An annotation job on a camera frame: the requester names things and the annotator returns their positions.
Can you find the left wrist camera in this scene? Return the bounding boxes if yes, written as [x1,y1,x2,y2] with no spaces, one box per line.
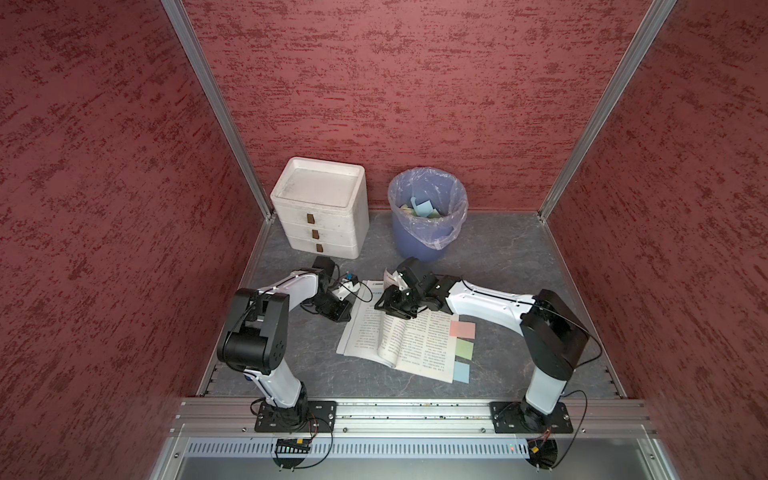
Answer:
[332,274,360,301]

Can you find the clear plastic bin liner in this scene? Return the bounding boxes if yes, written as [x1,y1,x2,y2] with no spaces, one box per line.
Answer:
[387,166,469,251]

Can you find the aluminium corner post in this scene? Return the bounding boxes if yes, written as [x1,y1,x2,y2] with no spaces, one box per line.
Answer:
[161,0,274,222]
[538,0,676,224]

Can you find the aluminium front rail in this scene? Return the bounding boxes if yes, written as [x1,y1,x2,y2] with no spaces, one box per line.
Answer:
[169,395,658,439]

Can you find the pink sticky note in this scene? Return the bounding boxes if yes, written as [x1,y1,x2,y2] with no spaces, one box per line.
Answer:
[449,321,476,340]

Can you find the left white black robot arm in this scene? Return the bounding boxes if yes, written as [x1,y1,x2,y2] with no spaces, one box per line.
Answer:
[216,256,361,430]

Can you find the right aluminium corner post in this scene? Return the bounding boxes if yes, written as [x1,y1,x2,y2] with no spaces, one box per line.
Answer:
[538,0,676,224]

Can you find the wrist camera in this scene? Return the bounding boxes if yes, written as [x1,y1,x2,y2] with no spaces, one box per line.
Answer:
[332,274,360,301]
[383,270,408,291]

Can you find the science magazine book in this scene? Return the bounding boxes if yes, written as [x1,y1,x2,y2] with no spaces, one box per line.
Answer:
[336,281,458,383]

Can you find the green sticky note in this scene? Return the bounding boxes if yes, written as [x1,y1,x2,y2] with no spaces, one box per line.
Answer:
[455,338,474,360]

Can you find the blue sticky note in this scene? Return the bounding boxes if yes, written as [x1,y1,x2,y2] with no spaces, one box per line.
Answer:
[453,361,470,384]

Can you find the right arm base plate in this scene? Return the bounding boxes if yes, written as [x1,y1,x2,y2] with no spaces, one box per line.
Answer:
[489,401,574,435]

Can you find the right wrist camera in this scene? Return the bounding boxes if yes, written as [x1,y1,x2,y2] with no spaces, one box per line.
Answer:
[383,270,408,291]

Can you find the left aluminium corner post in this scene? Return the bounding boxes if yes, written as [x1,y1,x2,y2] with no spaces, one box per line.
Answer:
[161,0,274,222]

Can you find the discarded notes in bin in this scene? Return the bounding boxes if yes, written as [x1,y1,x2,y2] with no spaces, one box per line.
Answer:
[400,197,442,219]

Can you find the blue trash bin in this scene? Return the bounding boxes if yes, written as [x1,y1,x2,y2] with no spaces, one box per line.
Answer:
[390,167,467,266]

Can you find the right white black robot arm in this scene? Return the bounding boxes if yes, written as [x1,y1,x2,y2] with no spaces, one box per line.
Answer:
[375,274,591,420]

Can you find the white three-drawer storage box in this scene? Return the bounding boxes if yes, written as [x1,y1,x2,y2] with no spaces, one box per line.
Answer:
[270,157,369,259]

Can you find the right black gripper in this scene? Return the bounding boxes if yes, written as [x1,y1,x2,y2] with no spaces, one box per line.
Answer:
[373,284,426,319]

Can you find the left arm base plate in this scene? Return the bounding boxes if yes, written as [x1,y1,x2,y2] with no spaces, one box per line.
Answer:
[251,400,338,434]

